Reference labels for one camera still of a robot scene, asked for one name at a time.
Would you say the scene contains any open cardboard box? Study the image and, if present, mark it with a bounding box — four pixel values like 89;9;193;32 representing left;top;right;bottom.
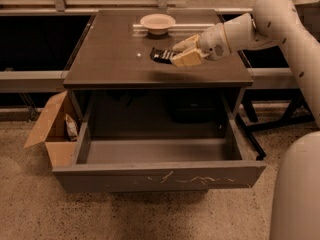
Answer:
24;91;80;167

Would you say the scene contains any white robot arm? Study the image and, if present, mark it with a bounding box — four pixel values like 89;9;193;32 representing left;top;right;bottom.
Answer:
171;0;320;126

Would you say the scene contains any open grey top drawer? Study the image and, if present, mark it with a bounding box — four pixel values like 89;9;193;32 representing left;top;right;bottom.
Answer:
53;92;266;192

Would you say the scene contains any crumpled wrapper in box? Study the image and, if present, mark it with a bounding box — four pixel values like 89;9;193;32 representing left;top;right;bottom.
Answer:
65;114;78;141

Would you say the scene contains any black rxbar chocolate bar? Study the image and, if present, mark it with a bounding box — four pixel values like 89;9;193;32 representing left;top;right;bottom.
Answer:
150;48;179;64

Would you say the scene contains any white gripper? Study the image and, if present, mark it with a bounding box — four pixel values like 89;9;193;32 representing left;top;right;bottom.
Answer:
170;23;231;67

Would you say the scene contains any black table leg frame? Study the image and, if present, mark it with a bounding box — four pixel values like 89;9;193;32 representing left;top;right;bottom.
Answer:
236;89;314;133

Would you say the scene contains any grey drawer cabinet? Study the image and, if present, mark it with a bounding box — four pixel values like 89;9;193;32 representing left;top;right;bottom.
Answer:
64;9;252;139

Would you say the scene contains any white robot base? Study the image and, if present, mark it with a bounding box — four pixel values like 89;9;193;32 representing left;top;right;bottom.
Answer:
269;132;320;240

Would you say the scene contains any black drawer slide rail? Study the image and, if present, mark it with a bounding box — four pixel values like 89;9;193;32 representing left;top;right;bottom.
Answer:
236;114;266;161

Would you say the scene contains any white bowl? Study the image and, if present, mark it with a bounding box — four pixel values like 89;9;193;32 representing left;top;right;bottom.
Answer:
140;14;176;35

